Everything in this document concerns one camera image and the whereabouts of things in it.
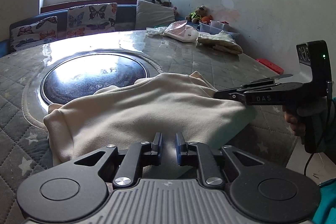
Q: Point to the black white plush toy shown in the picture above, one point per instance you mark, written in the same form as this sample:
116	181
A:
158	2

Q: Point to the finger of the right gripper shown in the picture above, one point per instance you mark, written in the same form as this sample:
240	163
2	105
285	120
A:
233	95
269	82

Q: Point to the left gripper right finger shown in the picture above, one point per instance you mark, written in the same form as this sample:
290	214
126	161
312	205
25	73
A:
200	156

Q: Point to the left butterfly cushion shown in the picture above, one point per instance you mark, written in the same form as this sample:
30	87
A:
34	34

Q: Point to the person's right hand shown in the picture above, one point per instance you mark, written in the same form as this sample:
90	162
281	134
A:
294	117

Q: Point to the cream white garment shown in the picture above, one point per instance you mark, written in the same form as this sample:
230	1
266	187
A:
168	103

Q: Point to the grey quilted star table cover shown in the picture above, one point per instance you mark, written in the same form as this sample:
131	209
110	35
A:
24	145

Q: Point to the yellow floral folded blanket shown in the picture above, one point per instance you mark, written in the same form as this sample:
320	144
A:
221	42

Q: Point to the round black induction cooktop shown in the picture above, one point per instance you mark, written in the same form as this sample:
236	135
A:
86	74

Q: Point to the clear plastic storage box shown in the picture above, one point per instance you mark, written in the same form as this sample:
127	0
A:
216	27

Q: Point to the right butterfly cushion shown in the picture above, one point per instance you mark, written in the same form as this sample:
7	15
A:
91	19

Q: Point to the pink white clothes bag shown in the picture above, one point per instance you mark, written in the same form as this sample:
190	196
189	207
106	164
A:
179	30

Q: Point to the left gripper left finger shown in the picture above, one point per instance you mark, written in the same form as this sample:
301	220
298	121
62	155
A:
138	156

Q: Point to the grey pillow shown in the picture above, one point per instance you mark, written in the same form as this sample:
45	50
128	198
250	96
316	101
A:
150	15

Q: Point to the blue sofa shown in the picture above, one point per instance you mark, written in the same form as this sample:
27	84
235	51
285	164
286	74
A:
125	20

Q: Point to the butterfly cushion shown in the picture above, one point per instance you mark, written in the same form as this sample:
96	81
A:
34	34
91	19

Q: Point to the teddy bear plush toy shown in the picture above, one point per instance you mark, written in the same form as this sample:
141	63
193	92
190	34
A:
200	15

